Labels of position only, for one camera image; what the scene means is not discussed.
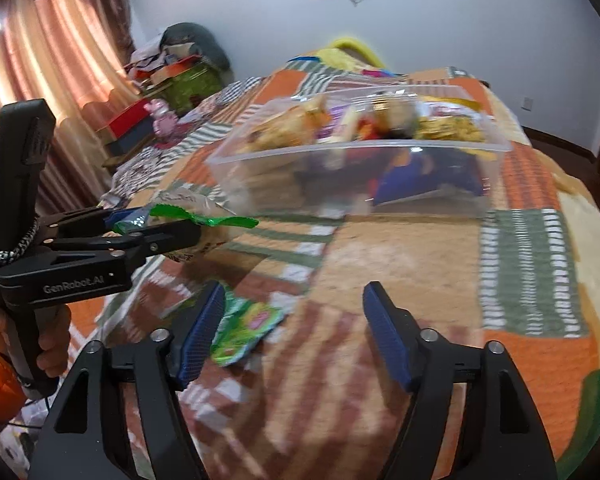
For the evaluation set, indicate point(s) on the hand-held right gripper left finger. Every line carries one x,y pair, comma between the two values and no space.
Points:
199,335

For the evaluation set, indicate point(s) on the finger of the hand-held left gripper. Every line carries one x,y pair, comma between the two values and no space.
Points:
154,245
114,218

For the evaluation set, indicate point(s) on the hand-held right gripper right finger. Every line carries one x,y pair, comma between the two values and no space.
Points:
385,330

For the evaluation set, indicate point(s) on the small green snack packet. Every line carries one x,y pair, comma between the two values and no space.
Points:
245,325

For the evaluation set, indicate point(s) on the clear packet with green edge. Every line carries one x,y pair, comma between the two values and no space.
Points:
204,215

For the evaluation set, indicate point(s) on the blue chip packet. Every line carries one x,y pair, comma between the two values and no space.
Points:
415,182

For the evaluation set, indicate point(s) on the clear plastic container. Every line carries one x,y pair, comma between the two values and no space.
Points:
330,180

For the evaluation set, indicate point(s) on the yellow crinkly snack packet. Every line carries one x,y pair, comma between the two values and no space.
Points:
450,129

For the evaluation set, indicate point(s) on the brown snack bag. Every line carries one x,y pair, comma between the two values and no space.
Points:
395,115

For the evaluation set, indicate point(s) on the person's left hand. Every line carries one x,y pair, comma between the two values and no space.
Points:
54,345

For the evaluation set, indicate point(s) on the patchwork striped blanket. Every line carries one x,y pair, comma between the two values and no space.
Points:
405,285

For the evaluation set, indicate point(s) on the floral patterned bedsheet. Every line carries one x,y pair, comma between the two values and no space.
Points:
149,170

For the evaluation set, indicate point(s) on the red box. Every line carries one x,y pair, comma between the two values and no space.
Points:
127,120

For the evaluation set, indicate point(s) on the green bag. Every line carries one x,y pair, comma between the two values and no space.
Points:
189,87

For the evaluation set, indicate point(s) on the pile of clutter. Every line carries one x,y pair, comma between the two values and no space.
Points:
149,62

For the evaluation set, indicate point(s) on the pink orange window curtain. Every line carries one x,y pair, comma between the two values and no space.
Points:
54,60

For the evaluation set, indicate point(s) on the yellow curved tube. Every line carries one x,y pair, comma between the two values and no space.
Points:
355,47

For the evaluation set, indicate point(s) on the white wall socket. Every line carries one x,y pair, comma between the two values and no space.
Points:
527,103

